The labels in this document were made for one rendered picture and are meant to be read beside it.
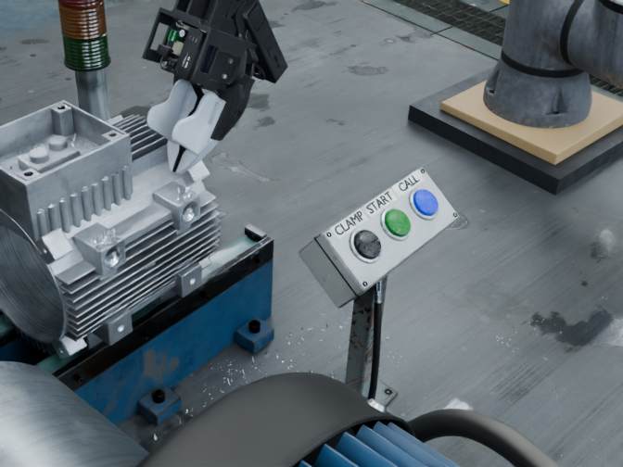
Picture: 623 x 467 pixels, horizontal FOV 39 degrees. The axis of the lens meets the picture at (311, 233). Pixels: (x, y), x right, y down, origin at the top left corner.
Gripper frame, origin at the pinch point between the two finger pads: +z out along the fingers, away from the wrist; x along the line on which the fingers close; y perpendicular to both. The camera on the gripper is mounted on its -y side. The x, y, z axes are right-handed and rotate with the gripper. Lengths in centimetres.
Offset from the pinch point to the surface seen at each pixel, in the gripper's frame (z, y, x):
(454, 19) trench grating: -51, -307, -134
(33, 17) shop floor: 18, -186, -262
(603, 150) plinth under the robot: -18, -83, 16
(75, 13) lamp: -8.1, -10.1, -34.2
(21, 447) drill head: 12.0, 34.3, 24.5
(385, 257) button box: 0.4, -7.1, 21.9
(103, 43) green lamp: -5.6, -15.2, -33.1
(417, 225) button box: -3.1, -12.3, 21.4
